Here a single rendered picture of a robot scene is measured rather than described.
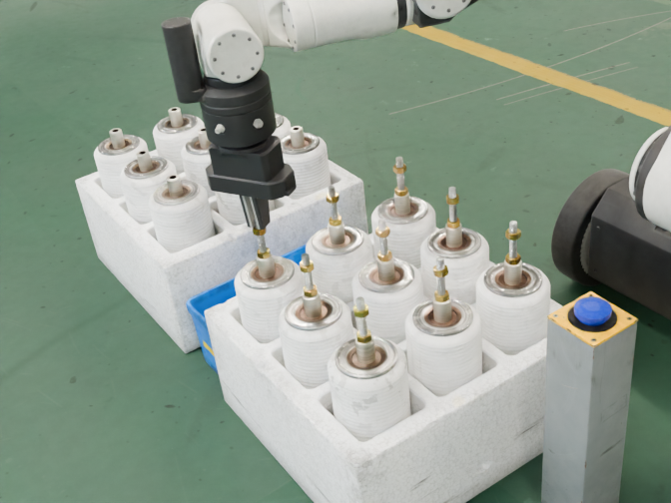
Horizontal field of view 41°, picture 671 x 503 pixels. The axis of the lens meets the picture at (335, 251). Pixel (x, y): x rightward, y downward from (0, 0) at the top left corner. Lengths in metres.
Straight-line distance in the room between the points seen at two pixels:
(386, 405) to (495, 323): 0.20
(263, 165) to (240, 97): 0.10
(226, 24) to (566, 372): 0.55
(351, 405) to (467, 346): 0.16
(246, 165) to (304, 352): 0.25
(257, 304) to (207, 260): 0.26
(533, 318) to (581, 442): 0.18
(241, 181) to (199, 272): 0.36
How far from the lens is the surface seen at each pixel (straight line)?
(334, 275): 1.28
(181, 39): 1.08
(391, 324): 1.21
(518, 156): 2.02
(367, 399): 1.08
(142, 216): 1.59
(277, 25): 1.14
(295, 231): 1.55
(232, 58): 1.05
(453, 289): 1.27
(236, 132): 1.10
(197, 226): 1.48
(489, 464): 1.25
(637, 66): 2.45
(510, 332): 1.20
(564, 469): 1.18
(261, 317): 1.25
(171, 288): 1.47
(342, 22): 1.10
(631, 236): 1.45
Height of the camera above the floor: 0.97
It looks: 34 degrees down
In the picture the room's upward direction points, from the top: 7 degrees counter-clockwise
